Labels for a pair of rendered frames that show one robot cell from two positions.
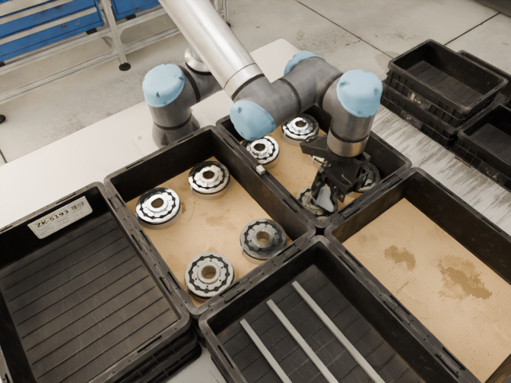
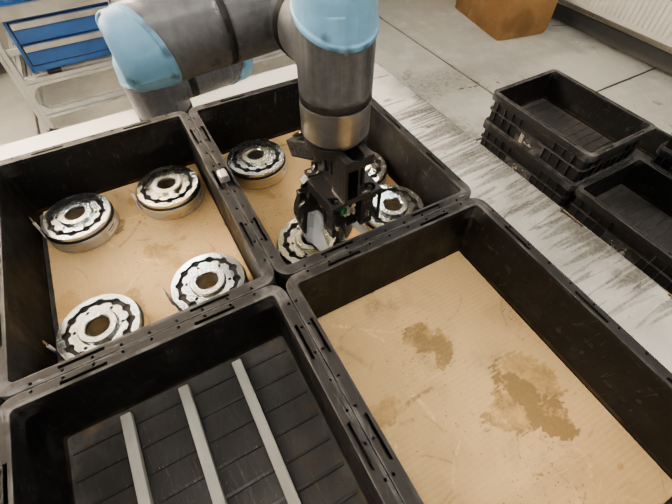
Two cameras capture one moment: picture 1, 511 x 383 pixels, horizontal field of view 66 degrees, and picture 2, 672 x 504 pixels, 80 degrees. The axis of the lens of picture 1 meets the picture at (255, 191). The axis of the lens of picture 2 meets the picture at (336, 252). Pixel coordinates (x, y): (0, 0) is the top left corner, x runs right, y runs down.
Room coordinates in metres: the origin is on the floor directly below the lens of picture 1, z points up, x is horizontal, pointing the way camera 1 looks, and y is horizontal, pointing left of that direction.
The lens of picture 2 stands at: (0.17, -0.23, 1.32)
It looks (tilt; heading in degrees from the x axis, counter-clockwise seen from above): 52 degrees down; 8
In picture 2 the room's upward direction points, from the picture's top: straight up
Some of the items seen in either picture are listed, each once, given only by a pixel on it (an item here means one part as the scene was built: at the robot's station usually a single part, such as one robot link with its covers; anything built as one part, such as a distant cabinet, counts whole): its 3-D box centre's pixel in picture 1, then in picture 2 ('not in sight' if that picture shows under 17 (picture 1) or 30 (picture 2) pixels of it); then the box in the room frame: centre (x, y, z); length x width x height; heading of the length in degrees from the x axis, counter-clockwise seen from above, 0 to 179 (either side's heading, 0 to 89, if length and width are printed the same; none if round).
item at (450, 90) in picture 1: (428, 112); (542, 163); (1.41, -0.81, 0.37); 0.40 x 0.30 x 0.45; 38
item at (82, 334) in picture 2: (208, 273); (98, 326); (0.36, 0.10, 0.86); 0.05 x 0.05 x 0.01
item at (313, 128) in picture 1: (299, 125); not in sight; (0.80, -0.12, 0.86); 0.10 x 0.10 x 0.01
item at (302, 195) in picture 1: (315, 203); (311, 240); (0.54, -0.14, 0.86); 0.10 x 0.10 x 0.01
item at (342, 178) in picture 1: (343, 166); (338, 176); (0.54, -0.18, 0.99); 0.09 x 0.08 x 0.12; 40
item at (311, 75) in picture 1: (309, 83); (272, 8); (0.61, -0.10, 1.15); 0.11 x 0.11 x 0.08; 39
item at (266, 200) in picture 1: (207, 219); (134, 244); (0.49, 0.11, 0.87); 0.40 x 0.30 x 0.11; 37
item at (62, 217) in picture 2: (157, 203); (75, 214); (0.53, 0.23, 0.86); 0.05 x 0.05 x 0.01
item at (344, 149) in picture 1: (348, 137); (337, 115); (0.55, -0.18, 1.07); 0.08 x 0.08 x 0.05
